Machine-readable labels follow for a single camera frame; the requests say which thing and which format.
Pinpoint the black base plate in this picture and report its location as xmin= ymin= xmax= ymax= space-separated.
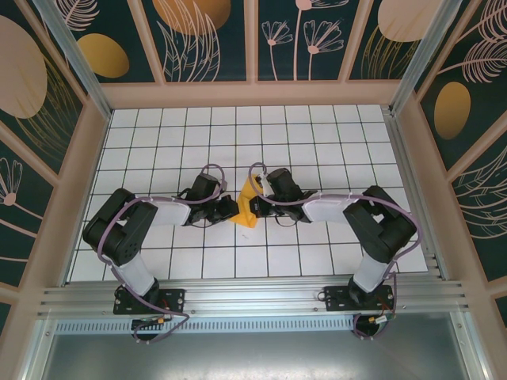
xmin=112 ymin=287 xmax=187 ymax=316
xmin=323 ymin=284 xmax=397 ymax=314

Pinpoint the black round cable port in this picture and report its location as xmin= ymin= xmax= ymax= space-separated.
xmin=354 ymin=315 xmax=387 ymax=340
xmin=132 ymin=324 xmax=166 ymax=344

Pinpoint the slotted grey cable duct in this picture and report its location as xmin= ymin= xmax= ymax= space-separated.
xmin=54 ymin=318 xmax=360 ymax=336

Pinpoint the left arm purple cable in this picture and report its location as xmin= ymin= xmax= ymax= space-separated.
xmin=97 ymin=163 xmax=227 ymax=345

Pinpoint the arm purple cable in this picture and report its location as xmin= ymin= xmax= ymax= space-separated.
xmin=97 ymin=163 xmax=227 ymax=345
xmin=248 ymin=161 xmax=421 ymax=341

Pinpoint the grey metal sheet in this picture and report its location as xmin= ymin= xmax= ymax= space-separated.
xmin=21 ymin=331 xmax=490 ymax=380

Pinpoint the long aluminium base rail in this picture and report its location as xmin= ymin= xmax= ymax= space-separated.
xmin=36 ymin=278 xmax=471 ymax=320

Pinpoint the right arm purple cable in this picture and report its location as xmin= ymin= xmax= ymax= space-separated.
xmin=248 ymin=161 xmax=421 ymax=341

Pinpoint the yellow paper sheet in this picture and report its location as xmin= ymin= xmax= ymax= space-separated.
xmin=231 ymin=176 xmax=259 ymax=230

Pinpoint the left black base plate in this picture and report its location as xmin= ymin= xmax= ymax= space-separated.
xmin=112 ymin=287 xmax=187 ymax=316

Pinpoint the aluminium frame post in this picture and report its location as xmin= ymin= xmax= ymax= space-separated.
xmin=389 ymin=0 xmax=473 ymax=116
xmin=32 ymin=0 xmax=115 ymax=120

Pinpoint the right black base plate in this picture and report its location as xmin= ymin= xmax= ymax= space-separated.
xmin=323 ymin=284 xmax=397 ymax=314

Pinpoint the wide aluminium side rail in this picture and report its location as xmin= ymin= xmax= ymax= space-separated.
xmin=382 ymin=104 xmax=452 ymax=282

